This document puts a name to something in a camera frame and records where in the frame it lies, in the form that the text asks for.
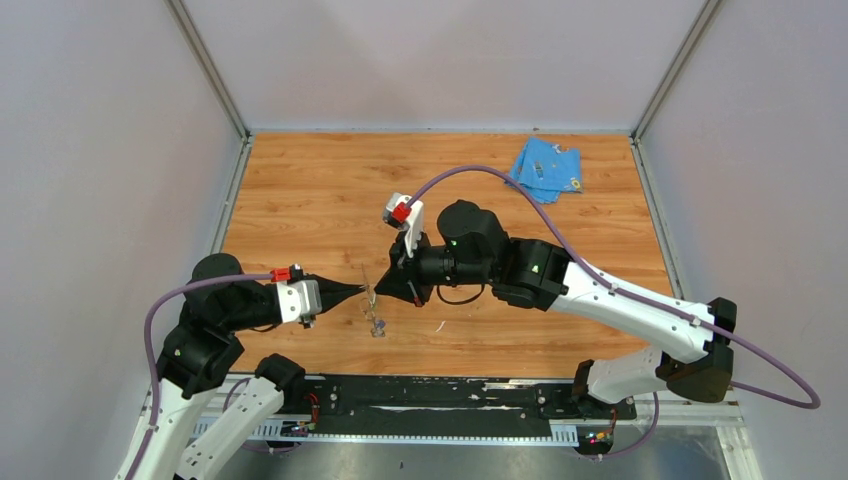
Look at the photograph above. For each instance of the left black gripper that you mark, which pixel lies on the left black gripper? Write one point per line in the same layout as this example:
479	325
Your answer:
331	293

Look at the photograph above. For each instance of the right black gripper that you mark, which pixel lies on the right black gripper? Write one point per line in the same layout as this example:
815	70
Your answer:
403	280

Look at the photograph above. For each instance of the key with blue tag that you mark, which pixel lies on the key with blue tag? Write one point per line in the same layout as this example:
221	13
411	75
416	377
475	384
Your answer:
377	330

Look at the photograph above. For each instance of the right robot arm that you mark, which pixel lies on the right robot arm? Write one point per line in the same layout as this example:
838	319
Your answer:
683	355

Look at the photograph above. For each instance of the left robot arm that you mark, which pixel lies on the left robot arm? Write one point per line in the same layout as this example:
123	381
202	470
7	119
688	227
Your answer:
191	346

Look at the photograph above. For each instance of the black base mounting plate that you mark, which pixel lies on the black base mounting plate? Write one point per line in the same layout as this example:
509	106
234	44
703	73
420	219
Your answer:
427	406

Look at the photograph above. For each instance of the folded blue cloth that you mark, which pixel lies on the folded blue cloth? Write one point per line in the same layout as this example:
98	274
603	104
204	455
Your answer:
546	170

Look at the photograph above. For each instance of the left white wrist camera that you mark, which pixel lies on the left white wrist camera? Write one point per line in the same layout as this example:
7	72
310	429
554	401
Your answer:
289	302

